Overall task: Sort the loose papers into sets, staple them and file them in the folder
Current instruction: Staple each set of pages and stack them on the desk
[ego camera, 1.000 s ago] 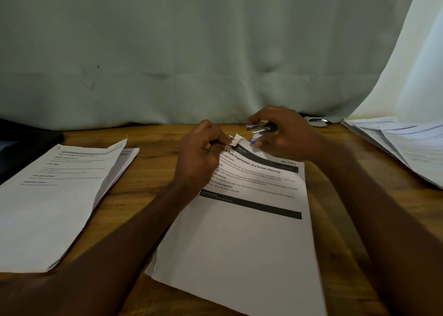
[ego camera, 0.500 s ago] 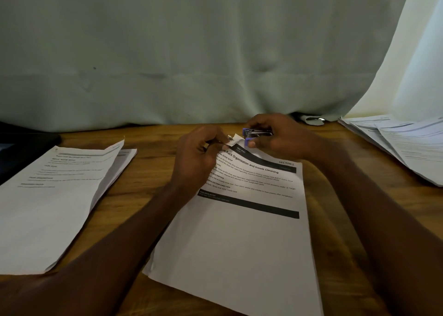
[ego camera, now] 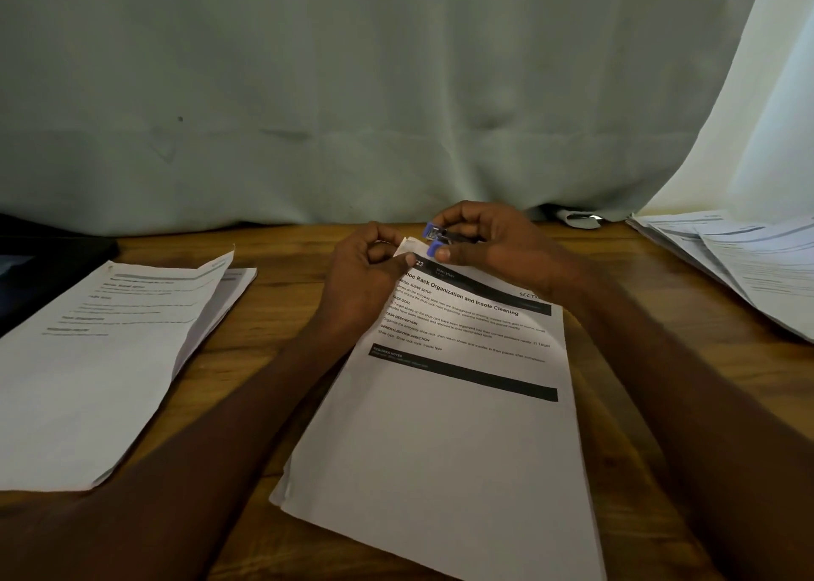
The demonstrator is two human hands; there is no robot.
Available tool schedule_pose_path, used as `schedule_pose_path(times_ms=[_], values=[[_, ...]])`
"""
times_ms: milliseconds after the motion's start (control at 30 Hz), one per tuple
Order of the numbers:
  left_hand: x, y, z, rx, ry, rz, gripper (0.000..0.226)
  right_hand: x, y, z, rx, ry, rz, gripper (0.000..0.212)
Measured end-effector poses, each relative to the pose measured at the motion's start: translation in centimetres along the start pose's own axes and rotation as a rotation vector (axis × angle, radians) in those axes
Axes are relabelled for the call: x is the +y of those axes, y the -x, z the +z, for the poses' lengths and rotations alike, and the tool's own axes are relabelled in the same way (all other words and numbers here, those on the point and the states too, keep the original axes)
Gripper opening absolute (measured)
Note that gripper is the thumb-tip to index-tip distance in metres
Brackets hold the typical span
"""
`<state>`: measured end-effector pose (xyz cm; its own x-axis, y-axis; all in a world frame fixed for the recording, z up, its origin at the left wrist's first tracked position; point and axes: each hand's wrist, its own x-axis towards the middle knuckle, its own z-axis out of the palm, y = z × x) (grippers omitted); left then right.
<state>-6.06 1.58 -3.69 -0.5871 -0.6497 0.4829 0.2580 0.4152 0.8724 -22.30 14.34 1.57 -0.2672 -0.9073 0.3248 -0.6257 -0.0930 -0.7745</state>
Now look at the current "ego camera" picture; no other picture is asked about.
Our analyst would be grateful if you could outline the person's right forearm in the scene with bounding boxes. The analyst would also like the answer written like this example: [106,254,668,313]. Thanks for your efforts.
[552,263,814,581]

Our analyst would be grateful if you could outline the white fabric curtain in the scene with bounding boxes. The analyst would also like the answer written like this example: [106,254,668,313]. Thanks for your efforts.
[636,0,814,226]

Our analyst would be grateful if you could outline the black folder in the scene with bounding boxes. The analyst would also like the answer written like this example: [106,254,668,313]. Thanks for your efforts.
[0,213,120,338]

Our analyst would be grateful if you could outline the pile of printed paper sheets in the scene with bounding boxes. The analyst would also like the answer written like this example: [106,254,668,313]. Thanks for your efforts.
[626,209,767,304]

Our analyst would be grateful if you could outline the white paper sheet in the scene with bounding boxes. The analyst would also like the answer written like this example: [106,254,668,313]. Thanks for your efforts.
[94,267,258,490]

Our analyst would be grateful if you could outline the small blue stapler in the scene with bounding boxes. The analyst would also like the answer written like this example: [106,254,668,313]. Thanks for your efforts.
[422,221,482,260]

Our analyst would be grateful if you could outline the person's left hand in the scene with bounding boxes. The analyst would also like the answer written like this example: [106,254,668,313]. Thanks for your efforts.
[313,221,415,346]

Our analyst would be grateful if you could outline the person's left forearm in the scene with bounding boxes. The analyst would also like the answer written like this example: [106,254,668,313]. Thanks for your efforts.
[0,320,382,581]

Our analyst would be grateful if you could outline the small white plastic object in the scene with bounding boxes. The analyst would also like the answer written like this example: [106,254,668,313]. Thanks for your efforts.
[555,208,603,231]

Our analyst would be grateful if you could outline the creased printed paper sheet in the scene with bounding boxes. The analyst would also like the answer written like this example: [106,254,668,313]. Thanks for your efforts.
[696,216,814,345]

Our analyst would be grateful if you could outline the grey-green fabric curtain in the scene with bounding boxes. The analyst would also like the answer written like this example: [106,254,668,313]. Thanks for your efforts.
[0,0,772,237]

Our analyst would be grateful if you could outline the person's right hand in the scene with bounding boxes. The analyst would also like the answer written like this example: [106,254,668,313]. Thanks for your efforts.
[427,201,576,303]

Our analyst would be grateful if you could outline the printed document with black bars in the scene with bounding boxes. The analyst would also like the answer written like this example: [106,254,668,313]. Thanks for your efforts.
[270,237,608,581]

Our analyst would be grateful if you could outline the folded white printed sheet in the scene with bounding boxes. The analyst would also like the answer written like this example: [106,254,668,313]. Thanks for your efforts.
[0,251,235,493]

